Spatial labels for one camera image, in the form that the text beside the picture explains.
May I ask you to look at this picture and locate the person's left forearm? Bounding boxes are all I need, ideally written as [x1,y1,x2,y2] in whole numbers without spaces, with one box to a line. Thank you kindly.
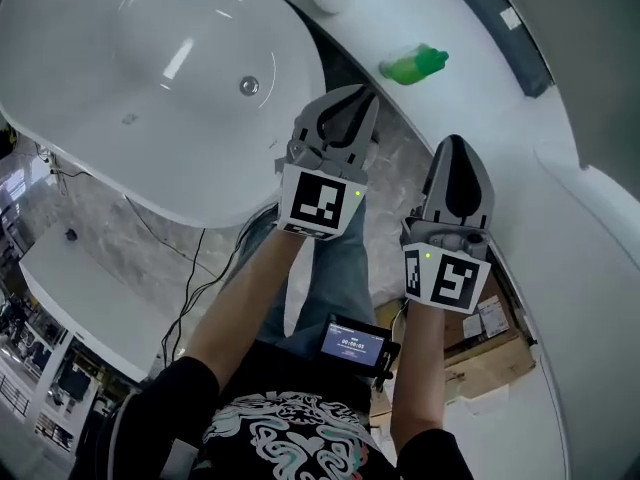
[187,227,307,400]

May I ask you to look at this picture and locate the white side table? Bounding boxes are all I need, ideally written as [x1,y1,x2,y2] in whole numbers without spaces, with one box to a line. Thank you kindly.
[18,225,174,384]

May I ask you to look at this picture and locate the blue jeans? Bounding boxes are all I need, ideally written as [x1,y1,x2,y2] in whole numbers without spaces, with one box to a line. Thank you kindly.
[222,187,377,355]

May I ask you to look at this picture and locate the white bathtub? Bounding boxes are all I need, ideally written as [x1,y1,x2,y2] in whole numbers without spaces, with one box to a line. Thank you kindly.
[0,0,330,229]

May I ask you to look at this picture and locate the green plastic bottle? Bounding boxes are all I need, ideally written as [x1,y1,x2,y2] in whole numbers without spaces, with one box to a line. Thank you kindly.
[378,42,450,87]

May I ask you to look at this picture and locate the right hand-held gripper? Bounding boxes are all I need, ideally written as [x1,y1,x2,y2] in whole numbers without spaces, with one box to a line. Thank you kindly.
[399,135,496,316]

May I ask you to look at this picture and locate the black printed t-shirt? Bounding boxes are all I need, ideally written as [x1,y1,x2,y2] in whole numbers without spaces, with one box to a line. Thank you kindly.
[92,340,476,480]

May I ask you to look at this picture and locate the black screen device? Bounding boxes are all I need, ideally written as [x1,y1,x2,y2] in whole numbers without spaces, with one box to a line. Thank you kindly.
[319,312,402,385]

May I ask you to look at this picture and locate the large cardboard box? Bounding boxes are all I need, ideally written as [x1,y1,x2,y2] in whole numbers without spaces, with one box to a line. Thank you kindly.
[373,245,539,419]

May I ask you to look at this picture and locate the white roller blind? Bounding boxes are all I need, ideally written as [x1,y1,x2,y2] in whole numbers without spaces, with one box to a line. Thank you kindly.
[492,0,640,169]

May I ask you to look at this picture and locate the person's right forearm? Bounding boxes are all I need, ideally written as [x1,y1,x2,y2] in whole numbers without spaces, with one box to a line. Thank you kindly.
[389,300,450,457]

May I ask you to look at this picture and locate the black cable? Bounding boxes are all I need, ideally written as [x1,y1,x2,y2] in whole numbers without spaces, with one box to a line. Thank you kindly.
[122,192,281,375]

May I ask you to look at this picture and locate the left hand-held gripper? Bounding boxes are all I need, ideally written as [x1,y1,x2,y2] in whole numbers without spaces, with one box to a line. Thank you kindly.
[273,84,381,242]

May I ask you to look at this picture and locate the black window frame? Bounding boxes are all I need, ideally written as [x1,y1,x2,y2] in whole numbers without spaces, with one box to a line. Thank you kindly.
[474,0,556,100]

